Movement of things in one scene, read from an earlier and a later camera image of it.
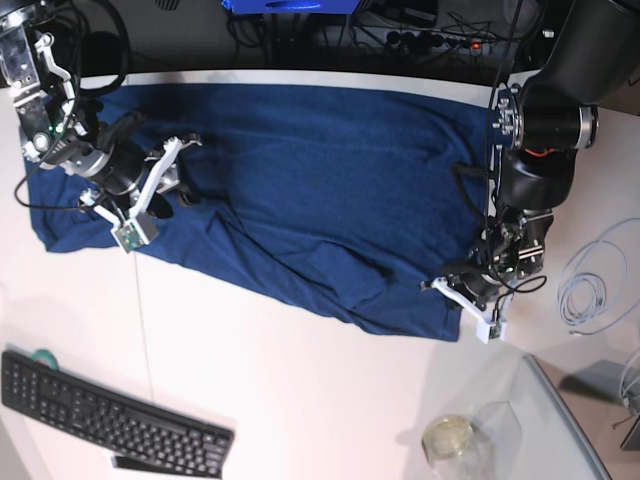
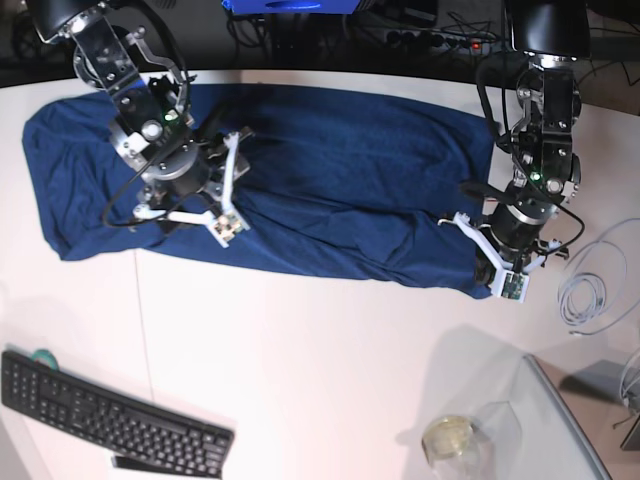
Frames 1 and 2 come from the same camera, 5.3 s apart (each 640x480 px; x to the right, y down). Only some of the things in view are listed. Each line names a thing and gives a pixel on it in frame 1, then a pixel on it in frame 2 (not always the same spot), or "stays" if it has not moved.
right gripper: (477, 286) -> (517, 224)
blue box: (293, 7) stays
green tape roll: (45, 355) stays
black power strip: (431, 41) stays
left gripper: (117, 164) -> (183, 173)
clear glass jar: (450, 439) stays
